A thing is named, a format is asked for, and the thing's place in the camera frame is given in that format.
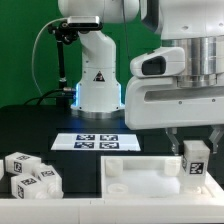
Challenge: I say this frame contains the white obstacle fence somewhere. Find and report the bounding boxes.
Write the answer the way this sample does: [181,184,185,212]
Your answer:
[0,159,224,224]

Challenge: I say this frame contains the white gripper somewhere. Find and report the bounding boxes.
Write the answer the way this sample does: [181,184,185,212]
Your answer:
[125,77,224,155]

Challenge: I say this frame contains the white part at left edge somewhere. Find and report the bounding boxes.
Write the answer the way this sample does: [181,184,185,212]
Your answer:
[0,160,4,180]

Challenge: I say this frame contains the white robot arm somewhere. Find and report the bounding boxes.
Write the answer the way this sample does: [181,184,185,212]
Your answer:
[58,0,224,146]

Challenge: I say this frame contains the white square tabletop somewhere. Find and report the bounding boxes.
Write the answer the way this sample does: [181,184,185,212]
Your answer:
[101,156,218,199]

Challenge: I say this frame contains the black cables on table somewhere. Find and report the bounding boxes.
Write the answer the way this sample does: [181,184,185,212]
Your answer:
[23,87,78,106]

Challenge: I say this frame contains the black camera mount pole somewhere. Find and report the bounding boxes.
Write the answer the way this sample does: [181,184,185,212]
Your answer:
[48,22,78,108]

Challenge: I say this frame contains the white sheet with tags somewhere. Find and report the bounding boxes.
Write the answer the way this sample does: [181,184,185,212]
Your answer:
[51,133,140,151]

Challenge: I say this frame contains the grey cable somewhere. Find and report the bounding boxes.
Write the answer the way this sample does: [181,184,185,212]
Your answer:
[31,18,69,98]

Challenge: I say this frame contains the grey camera on mount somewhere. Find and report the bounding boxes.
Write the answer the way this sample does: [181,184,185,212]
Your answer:
[67,16,102,31]

